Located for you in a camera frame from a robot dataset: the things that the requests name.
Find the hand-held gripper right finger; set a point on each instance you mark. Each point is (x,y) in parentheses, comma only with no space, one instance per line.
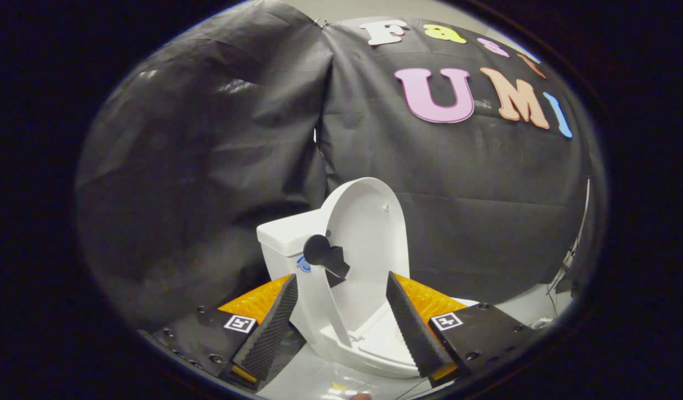
(413,333)

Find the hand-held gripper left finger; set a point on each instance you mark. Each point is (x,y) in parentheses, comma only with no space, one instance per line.
(272,333)

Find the black lid pull tab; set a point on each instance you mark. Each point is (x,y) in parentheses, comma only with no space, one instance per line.
(317,250)

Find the white toilet lid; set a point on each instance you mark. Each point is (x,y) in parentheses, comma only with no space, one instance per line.
(369,233)

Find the white toilet seat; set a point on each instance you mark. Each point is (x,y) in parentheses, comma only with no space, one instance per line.
(385,339)

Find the white ceramic toilet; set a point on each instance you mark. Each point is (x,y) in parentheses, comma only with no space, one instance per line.
(280,233)

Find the small yellow tape piece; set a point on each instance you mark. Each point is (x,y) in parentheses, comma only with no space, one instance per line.
(338,387)

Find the black backdrop cloth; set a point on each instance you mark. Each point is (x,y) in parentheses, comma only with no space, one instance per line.
(458,194)

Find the thin metal backdrop stand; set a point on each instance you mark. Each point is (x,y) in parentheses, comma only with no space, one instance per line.
(587,194)

